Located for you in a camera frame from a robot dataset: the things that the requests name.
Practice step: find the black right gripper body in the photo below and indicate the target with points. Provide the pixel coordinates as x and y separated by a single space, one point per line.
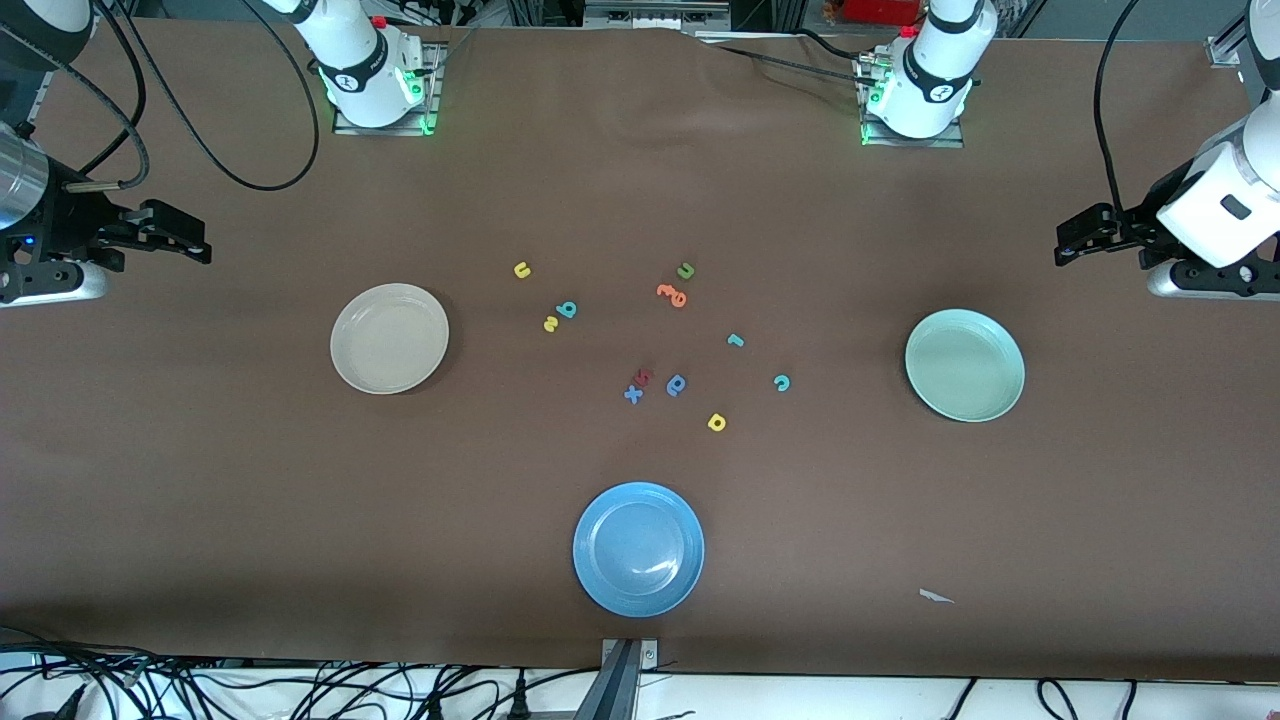
72 218

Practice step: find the blue foam letter a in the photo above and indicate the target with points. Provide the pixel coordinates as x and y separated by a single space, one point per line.
676 386

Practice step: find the blue round plate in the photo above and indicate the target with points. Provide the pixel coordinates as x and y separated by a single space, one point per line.
638 549

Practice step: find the red box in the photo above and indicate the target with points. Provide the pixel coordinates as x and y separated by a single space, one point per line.
880 10

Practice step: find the grey metal frame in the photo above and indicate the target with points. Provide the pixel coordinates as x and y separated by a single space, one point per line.
650 12

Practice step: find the brown table cover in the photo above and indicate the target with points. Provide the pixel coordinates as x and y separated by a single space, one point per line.
200 480

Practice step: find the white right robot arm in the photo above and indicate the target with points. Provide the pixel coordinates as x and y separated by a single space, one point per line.
365 70

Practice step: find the white paper scrap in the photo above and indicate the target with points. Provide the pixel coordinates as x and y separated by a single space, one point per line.
932 596

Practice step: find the pale green round plate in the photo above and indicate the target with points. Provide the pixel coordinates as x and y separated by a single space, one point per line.
964 365

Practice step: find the aluminium corner bracket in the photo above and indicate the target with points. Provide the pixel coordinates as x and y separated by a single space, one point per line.
1225 48

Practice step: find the aluminium profile with bracket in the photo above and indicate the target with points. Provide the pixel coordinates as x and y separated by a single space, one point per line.
620 685

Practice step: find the beige round plate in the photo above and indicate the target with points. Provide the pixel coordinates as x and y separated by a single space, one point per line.
389 338

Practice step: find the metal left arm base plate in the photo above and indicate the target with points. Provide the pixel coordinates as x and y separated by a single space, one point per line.
955 140

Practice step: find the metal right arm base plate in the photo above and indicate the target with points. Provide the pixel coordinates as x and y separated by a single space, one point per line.
435 100

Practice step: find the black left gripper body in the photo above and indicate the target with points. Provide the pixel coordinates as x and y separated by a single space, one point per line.
1137 226

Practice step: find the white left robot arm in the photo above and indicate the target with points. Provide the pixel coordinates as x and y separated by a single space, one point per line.
935 70

